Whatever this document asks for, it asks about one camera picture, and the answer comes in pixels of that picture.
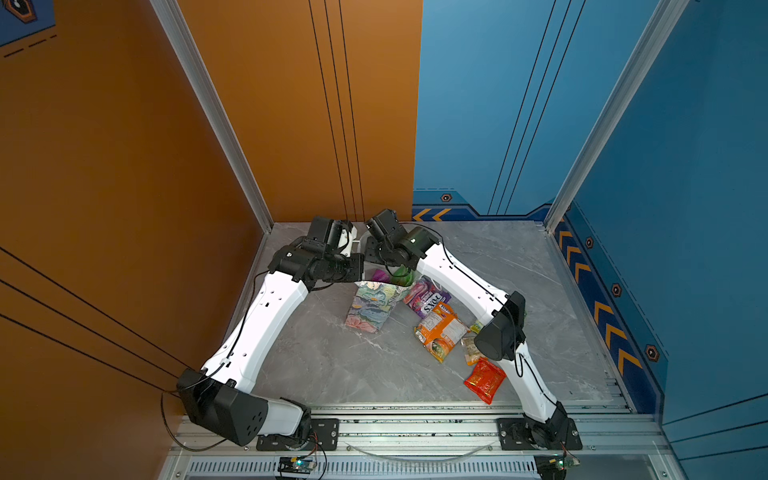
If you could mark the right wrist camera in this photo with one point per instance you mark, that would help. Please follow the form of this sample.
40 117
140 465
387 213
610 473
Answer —
387 223

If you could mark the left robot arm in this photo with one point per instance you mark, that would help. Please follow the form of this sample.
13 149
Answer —
219 396

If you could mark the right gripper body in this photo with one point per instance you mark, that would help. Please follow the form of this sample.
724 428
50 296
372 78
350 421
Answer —
378 253

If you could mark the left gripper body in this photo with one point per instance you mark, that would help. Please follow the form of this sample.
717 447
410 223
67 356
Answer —
344 269

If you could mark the floral white paper bag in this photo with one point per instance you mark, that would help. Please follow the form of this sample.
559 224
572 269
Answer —
373 302

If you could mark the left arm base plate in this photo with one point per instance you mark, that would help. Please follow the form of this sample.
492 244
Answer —
322 433

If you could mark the circuit board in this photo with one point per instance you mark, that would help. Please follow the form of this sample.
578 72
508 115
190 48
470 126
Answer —
296 467
555 468

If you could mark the pink berries candy bag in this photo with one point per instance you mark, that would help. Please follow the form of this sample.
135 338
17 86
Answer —
425 295

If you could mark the red snack packet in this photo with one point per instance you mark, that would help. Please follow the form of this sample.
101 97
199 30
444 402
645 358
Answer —
485 380

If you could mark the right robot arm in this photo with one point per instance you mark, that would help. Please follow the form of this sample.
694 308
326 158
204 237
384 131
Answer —
502 339

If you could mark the purple grape candy bag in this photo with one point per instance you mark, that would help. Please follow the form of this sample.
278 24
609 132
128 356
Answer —
381 276

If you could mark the green Lays chips bag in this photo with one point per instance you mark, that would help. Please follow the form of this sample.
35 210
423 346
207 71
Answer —
403 276

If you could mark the beige clear snack packet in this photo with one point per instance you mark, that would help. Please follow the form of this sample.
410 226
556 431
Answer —
472 354

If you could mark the left circuit board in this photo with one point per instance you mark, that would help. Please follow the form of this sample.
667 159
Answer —
296 467

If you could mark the orange Fox's candy bag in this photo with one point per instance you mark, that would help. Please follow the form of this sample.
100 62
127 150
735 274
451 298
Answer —
440 331

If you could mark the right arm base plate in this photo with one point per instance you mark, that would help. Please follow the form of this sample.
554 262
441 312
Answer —
519 434

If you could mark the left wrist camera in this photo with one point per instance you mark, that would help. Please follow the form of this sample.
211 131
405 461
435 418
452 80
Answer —
327 236

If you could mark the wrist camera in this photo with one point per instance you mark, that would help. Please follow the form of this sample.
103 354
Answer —
387 223
327 236

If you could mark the aluminium rail frame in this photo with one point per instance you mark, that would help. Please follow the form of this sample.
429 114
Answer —
454 440

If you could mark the right circuit board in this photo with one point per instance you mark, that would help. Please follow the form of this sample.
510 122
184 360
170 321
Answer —
555 468

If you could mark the green yellow Fox's candy bag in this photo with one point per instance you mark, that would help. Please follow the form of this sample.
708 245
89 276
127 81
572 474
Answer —
477 327

